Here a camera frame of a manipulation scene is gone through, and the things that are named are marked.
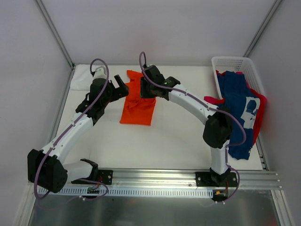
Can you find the folded white t shirt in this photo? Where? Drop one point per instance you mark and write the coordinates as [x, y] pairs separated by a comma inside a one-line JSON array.
[[82, 78]]

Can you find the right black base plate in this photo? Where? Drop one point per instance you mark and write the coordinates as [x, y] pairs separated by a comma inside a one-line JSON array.
[[204, 179]]

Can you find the orange t shirt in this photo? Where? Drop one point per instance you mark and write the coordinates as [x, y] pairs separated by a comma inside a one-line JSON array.
[[137, 110]]

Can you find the white plastic basket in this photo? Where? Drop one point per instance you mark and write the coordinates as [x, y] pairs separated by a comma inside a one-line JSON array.
[[237, 64]]

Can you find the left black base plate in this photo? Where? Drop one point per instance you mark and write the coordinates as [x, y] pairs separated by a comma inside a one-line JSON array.
[[104, 176]]

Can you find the red t shirt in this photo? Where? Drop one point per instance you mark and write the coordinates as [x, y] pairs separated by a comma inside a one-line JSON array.
[[262, 103]]

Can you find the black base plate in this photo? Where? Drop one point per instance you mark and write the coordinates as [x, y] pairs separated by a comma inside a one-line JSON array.
[[204, 179], [104, 176]]

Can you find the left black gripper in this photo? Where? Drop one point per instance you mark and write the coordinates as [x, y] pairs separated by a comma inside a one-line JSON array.
[[114, 89]]

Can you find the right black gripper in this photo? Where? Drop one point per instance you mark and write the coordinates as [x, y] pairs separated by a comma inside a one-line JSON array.
[[146, 87]]

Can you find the white slotted cable duct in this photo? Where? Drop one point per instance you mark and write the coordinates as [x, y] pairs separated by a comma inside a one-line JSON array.
[[136, 192]]

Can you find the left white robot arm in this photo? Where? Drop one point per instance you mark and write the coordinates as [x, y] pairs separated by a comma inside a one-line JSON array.
[[46, 167]]

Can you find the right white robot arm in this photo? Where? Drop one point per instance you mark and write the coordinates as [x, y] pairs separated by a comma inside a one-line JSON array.
[[217, 122]]

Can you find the aluminium mounting rail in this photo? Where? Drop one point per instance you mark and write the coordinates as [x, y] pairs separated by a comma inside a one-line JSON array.
[[184, 178]]

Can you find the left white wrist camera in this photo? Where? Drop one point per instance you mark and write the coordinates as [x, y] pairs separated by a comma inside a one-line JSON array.
[[100, 72]]

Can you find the blue printed t shirt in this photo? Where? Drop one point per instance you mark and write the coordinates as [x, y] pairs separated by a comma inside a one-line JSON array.
[[240, 151]]

